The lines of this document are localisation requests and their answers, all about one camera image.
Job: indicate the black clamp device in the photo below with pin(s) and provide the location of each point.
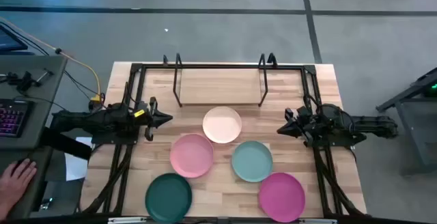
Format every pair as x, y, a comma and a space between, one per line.
24, 82

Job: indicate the magenta plate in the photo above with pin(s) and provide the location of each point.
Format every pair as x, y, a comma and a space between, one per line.
281, 197

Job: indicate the dark green plate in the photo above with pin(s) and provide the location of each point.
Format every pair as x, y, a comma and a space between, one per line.
168, 198

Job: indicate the silver metal bracket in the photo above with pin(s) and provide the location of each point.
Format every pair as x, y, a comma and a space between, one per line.
126, 220
317, 221

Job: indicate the light teal plate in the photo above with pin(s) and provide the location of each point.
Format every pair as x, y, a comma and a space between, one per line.
252, 161

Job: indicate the desk monitor with lit screen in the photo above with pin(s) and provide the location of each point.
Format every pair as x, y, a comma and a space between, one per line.
8, 41

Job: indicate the grey desk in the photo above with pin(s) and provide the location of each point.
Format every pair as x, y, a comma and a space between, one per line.
44, 91

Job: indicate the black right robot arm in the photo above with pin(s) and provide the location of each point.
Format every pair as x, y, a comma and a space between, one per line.
368, 125

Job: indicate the person's hand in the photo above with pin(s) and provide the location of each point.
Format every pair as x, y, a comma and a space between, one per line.
13, 186

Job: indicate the white paper sheet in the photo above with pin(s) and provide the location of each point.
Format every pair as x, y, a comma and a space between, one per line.
75, 169

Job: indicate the light pink plate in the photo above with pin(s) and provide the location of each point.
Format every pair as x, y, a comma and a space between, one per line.
192, 155

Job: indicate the wooden shelf black metal frame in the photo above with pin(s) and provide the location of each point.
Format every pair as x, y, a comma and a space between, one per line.
218, 87

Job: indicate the cream plate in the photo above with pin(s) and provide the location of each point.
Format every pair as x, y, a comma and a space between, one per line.
222, 125

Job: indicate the backlit black keyboard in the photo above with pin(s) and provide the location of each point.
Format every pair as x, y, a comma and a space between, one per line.
13, 118

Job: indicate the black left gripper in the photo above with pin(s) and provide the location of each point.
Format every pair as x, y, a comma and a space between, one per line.
147, 118

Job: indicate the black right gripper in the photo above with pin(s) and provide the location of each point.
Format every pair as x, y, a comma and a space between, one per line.
305, 125

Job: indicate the dark metal side stand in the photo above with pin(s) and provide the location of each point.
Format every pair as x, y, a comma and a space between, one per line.
409, 92

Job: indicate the black rig frame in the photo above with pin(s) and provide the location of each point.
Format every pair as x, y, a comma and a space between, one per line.
136, 68

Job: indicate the black slanted bar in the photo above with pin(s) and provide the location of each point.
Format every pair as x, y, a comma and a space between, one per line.
68, 145

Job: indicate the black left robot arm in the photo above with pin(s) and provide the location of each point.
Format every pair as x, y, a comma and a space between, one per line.
85, 119

